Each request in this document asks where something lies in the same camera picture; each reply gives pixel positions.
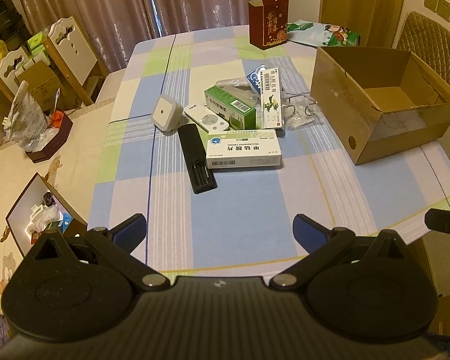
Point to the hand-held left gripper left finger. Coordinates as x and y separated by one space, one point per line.
129 231

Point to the long white ointment box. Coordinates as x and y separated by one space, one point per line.
272 97

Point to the brown open gift box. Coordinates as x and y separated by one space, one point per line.
26 210

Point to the clear bag of metal hooks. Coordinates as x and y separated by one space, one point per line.
300 114

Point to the beige bear print cloth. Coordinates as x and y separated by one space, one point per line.
78 138

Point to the dark red gift box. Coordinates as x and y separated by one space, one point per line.
268 22

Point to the crinkled clear plastic bag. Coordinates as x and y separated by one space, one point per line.
26 116

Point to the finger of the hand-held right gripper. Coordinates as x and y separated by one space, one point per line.
440 221

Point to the green medicine box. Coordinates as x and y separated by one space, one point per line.
225 101

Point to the white square night light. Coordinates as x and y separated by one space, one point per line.
164 111

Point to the quilted cover chair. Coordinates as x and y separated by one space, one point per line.
431 41

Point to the white medicine box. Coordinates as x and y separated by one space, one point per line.
243 150

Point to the stack of green boxes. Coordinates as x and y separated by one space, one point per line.
37 45

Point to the green white snack bag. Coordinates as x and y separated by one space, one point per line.
322 33

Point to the white remote control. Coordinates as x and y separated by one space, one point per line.
210 120

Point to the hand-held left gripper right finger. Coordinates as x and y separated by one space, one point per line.
309 230

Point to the blue label plastic box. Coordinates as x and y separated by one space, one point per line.
254 77

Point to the white cutout wooden chair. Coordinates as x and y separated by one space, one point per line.
9 63
73 50

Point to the small brown cardboard box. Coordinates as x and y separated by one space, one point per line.
41 82

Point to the black remote control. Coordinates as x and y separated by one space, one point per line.
193 153

